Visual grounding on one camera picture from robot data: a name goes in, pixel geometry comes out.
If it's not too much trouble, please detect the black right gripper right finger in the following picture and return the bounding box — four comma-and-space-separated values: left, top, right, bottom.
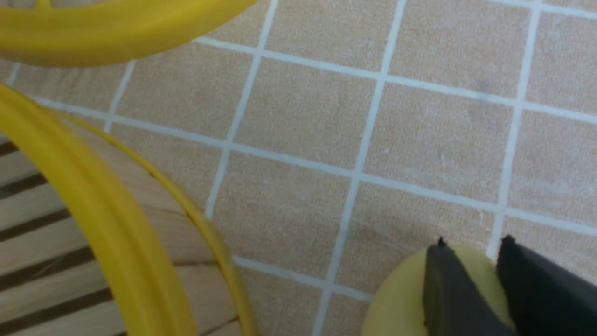
497, 235, 597, 336

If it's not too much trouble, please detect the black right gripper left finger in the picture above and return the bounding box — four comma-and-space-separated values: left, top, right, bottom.
422, 238, 516, 336

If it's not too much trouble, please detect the bamboo steamer tray yellow rim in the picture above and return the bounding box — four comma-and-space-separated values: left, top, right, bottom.
1, 84, 260, 336

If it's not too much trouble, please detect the yellow bun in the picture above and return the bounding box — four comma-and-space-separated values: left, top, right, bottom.
361, 245, 515, 336

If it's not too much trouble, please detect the checkered orange tablecloth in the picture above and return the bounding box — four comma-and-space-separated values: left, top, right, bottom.
1, 0, 596, 336

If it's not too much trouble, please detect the woven bamboo steamer lid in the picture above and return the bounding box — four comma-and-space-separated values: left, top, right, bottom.
0, 0, 254, 68

